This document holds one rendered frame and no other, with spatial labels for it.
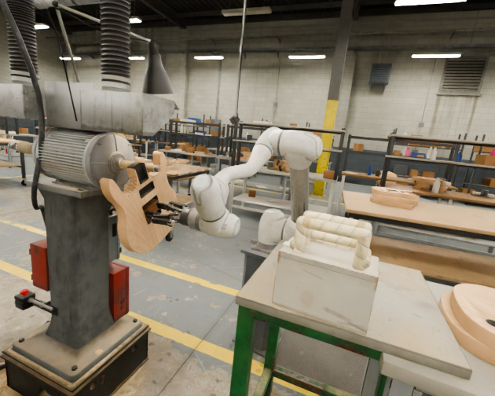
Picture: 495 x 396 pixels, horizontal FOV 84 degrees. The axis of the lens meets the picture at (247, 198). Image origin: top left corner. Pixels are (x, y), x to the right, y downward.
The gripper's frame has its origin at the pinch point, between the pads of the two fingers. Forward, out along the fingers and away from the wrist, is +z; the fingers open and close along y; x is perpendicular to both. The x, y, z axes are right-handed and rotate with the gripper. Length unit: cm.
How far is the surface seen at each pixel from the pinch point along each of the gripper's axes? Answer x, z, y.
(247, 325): -14, -56, -29
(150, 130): 36.8, -10.1, -0.1
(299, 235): 16, -68, -16
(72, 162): 22.5, 29.6, -6.5
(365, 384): -74, -100, -4
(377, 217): -78, -106, 137
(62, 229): -8.6, 41.8, -16.4
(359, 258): 14, -85, -18
